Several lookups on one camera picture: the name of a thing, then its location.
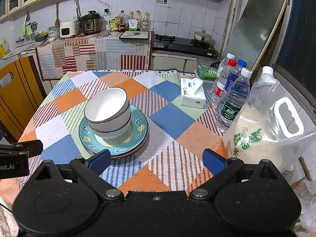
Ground blue cap water bottle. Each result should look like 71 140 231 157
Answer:
225 60 247 95

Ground blue fried egg plate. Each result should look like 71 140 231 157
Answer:
79 105 149 157

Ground yellow detergent bottle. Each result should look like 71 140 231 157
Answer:
0 38 10 57

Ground dark window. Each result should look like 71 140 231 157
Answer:
274 0 316 92

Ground white tissue pack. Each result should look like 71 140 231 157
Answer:
180 77 207 109

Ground grey metal sheet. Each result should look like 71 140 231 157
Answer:
218 0 288 72

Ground dark cutting board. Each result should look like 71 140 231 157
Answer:
119 30 150 40

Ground white bowl with dark rim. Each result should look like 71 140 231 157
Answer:
86 99 131 133
84 87 130 125

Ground yellow wooden panel with cutout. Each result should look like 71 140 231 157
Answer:
0 55 48 142

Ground white rice cooker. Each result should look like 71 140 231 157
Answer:
60 20 81 38

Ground white cooking pot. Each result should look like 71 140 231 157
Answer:
194 30 213 45

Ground checked orange blue tablecloth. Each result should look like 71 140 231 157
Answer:
0 69 250 203

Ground black silver pressure cooker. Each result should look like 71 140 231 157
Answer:
82 10 103 36

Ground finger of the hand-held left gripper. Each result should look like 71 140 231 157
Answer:
0 140 43 157

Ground blue basin with dishes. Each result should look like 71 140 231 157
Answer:
34 31 49 42

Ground crumpled clear plastic wrap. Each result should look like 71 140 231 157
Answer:
291 178 316 233

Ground red cap water bottle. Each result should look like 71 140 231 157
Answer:
211 59 238 107

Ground stack of small bowls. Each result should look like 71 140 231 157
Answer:
48 25 61 38

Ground clear rice bag with handle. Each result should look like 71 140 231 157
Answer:
222 66 316 174

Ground white cap water bottle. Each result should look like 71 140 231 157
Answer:
217 53 235 85

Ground black gas stove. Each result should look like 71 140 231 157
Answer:
153 35 219 57

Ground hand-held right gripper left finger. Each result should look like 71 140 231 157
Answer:
23 149 124 201

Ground striped patchwork counter cloth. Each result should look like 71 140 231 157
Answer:
37 30 152 81

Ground cream lower cabinet doors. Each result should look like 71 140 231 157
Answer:
151 52 198 72

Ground green plastic basket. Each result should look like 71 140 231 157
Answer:
197 64 220 81

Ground green label water bottle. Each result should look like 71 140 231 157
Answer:
215 67 253 133

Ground yellow oil bottle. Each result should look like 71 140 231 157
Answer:
142 11 151 30
134 10 143 31

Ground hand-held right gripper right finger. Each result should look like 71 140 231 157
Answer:
190 149 294 201

